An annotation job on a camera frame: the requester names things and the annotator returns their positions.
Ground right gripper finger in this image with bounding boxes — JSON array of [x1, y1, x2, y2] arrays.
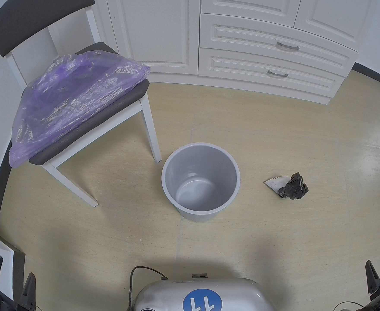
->
[[365, 260, 380, 294]]

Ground black plastic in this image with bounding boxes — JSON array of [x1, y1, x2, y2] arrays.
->
[[278, 172, 309, 201]]

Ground purple plastic bag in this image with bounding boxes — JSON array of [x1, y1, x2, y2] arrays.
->
[[9, 51, 150, 168]]

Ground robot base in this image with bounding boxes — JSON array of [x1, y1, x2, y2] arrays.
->
[[135, 273, 276, 311]]

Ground white trash bin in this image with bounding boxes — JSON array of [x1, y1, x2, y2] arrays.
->
[[161, 142, 241, 221]]

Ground white chair with grey seat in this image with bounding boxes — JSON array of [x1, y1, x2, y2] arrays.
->
[[0, 0, 162, 208]]

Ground white wardrobe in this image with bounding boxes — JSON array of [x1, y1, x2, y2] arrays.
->
[[91, 0, 380, 105]]

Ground black cable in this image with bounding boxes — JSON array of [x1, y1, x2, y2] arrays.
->
[[128, 266, 168, 310], [334, 301, 372, 311]]

